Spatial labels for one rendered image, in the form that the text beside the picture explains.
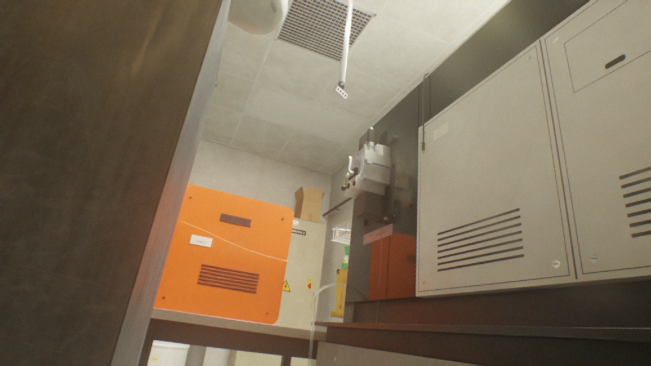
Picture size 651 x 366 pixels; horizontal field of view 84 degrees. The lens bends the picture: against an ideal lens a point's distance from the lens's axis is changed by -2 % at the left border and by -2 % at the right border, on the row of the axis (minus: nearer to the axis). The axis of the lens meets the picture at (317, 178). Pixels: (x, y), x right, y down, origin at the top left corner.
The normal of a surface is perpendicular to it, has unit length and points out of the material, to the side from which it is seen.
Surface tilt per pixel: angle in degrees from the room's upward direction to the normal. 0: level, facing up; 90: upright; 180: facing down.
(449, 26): 180
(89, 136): 90
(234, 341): 90
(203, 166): 90
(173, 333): 90
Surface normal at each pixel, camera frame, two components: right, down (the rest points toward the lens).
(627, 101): -0.92, -0.25
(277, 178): 0.36, -0.32
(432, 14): -0.12, 0.91
